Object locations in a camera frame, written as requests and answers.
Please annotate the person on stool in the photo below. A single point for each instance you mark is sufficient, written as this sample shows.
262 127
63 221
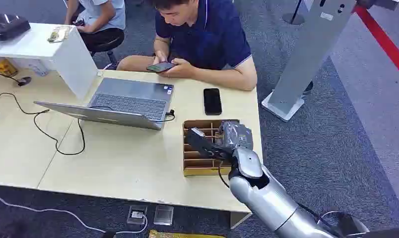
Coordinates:
104 14

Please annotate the open floor socket box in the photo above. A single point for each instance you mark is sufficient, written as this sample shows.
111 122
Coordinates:
137 215

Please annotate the wooden card box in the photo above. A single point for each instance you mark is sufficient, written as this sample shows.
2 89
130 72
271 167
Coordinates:
196 164

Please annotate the black smartphone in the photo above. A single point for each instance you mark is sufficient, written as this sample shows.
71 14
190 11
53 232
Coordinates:
212 101

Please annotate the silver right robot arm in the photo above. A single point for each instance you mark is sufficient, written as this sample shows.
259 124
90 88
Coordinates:
272 200

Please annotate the black stool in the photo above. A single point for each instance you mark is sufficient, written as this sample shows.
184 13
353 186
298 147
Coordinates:
102 39

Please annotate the pale packet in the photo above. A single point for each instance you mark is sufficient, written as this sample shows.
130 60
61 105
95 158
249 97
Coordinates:
58 33

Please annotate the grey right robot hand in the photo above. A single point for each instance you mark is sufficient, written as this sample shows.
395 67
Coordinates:
235 135

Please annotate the white desk riser shelf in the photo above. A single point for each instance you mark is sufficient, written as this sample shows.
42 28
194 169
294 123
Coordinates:
68 56

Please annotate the clear plastic bottle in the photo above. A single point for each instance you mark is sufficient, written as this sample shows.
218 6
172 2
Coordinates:
39 69

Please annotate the grey leaning stand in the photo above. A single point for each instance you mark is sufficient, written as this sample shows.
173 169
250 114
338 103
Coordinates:
304 56

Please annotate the smartphone with lit screen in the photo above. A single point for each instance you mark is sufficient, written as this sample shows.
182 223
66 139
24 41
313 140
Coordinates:
160 67

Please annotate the gold patterned item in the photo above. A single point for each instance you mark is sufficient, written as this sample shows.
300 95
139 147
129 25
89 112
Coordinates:
183 235

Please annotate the person seated at desk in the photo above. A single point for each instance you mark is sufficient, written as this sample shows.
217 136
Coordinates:
209 36

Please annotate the black stanchion base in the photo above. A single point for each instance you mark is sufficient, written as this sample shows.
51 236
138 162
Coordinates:
293 18

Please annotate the grey open laptop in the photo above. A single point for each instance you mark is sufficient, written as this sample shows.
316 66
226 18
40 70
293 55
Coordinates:
130 101

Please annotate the yellow can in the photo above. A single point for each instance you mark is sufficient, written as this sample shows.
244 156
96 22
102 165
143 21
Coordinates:
4 66

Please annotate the red barrier strip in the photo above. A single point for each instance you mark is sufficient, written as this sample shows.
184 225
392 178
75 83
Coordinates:
383 41

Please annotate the metal floor plate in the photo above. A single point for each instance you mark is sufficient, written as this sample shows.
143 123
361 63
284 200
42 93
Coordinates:
163 215

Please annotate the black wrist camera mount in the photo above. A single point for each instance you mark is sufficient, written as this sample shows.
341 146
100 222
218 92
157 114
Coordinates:
201 142

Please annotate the black device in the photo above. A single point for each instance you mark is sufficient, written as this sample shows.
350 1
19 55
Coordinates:
7 28

